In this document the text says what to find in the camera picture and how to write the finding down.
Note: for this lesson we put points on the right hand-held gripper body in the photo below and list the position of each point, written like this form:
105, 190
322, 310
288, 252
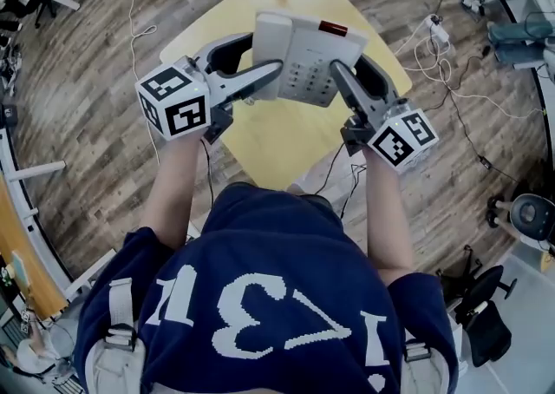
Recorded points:
403, 140

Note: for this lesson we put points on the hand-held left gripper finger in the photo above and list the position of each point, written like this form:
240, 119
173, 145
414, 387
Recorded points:
247, 80
217, 41

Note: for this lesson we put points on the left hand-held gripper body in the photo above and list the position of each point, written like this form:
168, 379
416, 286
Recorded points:
184, 114

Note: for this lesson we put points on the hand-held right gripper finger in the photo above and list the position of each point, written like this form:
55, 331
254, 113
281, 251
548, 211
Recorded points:
383, 86
353, 88

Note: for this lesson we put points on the white desk telephone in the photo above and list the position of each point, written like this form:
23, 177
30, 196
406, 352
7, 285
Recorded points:
310, 43

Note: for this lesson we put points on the person's left forearm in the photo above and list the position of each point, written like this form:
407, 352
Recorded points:
173, 197

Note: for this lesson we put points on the person's right forearm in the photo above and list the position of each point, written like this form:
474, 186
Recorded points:
388, 218

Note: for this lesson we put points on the wooden desk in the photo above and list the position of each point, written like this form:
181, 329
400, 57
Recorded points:
26, 253

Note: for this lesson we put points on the yellow table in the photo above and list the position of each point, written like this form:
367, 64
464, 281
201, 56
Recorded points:
286, 140

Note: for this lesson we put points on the white power strip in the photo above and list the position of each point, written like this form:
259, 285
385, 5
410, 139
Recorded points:
438, 28

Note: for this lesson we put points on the round grey fan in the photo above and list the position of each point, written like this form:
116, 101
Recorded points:
531, 214

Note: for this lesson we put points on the navy printed shirt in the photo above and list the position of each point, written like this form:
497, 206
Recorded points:
269, 262

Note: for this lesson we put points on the black office chair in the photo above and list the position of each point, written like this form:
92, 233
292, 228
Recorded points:
485, 318

